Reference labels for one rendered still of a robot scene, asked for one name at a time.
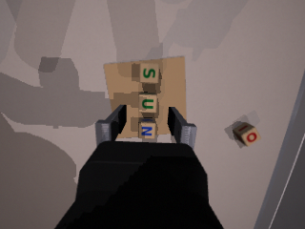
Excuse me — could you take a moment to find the tan flat mat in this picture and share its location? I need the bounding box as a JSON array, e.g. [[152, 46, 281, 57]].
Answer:
[[104, 56, 187, 138]]

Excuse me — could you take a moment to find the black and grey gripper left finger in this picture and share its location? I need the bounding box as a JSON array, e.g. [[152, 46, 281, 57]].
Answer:
[[95, 105, 127, 147]]

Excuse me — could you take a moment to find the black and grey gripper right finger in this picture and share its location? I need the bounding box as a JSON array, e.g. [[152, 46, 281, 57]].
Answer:
[[168, 107, 197, 149]]

